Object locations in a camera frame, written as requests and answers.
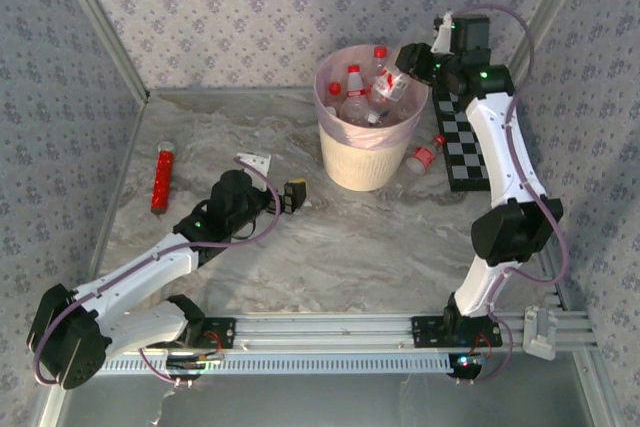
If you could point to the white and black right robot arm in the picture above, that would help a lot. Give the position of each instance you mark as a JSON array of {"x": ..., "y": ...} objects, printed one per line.
[{"x": 505, "y": 147}]

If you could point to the cream ribbed waste bin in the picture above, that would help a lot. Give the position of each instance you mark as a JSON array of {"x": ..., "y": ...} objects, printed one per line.
[{"x": 360, "y": 162}]

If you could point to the black and grey checkerboard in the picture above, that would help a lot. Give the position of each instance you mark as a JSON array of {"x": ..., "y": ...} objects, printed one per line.
[{"x": 462, "y": 157}]

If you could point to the white-capped red-label plastic bottle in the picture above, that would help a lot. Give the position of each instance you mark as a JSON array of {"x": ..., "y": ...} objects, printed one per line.
[{"x": 391, "y": 84}]

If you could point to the black controller board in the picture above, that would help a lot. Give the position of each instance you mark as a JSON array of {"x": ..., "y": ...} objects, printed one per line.
[
  {"x": 465, "y": 368},
  {"x": 190, "y": 364}
]

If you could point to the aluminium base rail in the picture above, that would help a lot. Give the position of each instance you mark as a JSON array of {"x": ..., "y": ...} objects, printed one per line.
[{"x": 320, "y": 329}]

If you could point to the aluminium corner post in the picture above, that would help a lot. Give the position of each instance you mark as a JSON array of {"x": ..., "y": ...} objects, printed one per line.
[
  {"x": 547, "y": 22},
  {"x": 102, "y": 22}
]

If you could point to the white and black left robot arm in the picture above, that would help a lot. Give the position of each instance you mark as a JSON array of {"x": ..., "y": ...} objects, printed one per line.
[{"x": 145, "y": 267}]

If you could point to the red glitter tube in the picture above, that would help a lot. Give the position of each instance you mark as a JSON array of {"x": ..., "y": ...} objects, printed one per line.
[{"x": 163, "y": 177}]

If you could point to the white plastic bracket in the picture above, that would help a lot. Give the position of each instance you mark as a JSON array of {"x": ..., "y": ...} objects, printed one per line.
[{"x": 540, "y": 337}]

